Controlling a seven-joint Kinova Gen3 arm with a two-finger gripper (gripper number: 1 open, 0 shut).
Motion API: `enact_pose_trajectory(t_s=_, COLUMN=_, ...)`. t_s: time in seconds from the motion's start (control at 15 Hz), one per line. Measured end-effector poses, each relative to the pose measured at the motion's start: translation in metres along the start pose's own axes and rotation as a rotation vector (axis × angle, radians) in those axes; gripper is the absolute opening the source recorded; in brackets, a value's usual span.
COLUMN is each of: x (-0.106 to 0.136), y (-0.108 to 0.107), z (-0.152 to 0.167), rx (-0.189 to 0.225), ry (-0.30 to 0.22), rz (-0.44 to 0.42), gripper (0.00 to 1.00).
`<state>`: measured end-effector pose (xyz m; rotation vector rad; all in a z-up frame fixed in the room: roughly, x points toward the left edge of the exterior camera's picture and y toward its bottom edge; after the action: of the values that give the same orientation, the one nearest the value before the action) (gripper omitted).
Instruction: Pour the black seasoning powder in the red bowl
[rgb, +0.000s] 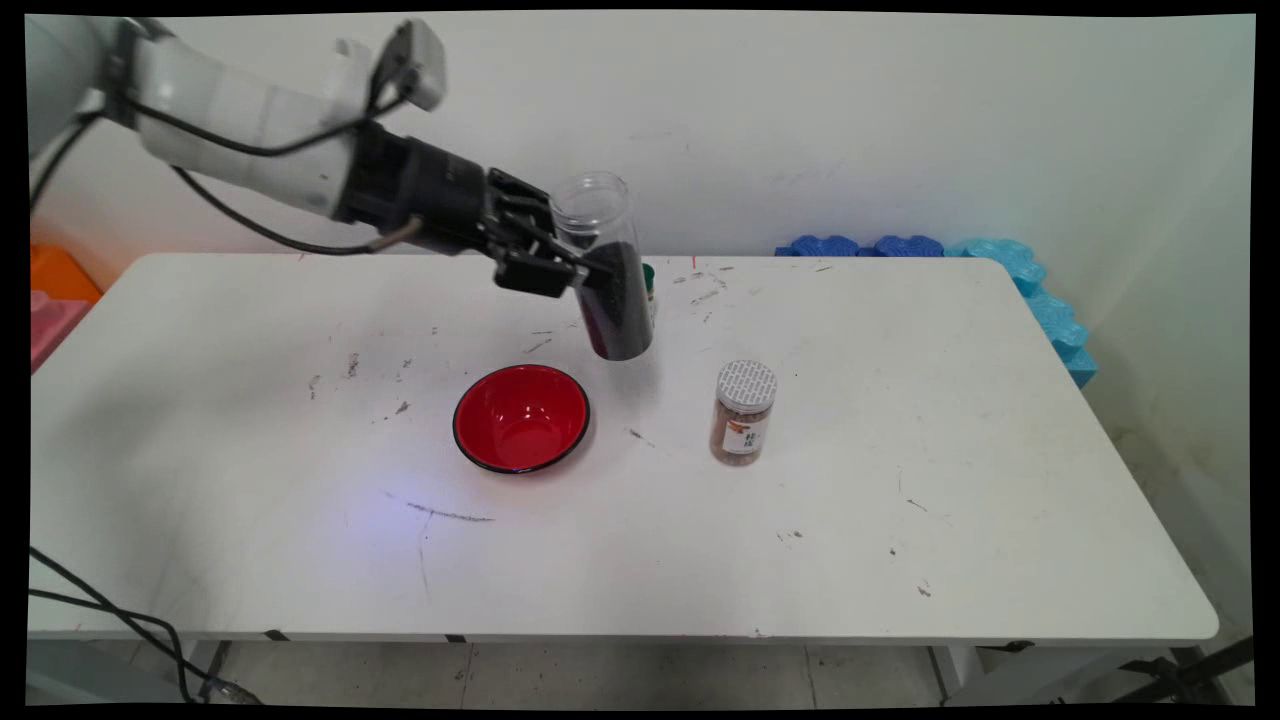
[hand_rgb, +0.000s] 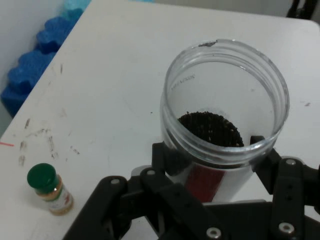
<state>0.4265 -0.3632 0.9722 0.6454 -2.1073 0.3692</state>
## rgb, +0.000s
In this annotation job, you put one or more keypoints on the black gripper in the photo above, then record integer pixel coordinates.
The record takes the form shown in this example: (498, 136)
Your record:
(420, 195)

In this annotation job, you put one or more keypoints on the tall clear jar black seeds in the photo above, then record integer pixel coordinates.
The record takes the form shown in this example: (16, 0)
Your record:
(620, 310)

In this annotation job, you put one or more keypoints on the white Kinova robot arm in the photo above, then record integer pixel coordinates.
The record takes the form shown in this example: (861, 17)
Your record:
(230, 120)

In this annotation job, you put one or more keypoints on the small spice bottle green cap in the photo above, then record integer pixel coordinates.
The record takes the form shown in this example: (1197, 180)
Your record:
(650, 275)

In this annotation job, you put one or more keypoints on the red bowl black rim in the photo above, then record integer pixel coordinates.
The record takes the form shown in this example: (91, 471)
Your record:
(520, 420)

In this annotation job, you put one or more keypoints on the brown spice jar white lid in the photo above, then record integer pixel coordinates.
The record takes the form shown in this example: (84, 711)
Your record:
(742, 420)

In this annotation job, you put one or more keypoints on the dark blue foam mat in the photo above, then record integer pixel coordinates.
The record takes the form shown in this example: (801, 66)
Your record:
(908, 246)
(820, 246)

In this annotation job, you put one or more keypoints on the orange box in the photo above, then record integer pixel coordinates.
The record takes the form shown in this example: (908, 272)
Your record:
(60, 278)

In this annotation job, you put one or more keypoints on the pink box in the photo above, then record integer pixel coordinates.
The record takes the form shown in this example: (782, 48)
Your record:
(50, 330)

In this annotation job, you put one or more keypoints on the cyan foam mat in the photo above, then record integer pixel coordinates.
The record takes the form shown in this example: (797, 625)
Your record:
(1040, 300)

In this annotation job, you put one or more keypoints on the white table leg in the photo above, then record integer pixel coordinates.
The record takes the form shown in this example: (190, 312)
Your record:
(955, 670)
(205, 668)

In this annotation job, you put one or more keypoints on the black stand leg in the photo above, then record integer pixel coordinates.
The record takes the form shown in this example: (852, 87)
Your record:
(1190, 670)

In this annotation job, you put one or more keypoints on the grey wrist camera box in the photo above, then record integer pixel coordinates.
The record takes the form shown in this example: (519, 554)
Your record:
(420, 60)

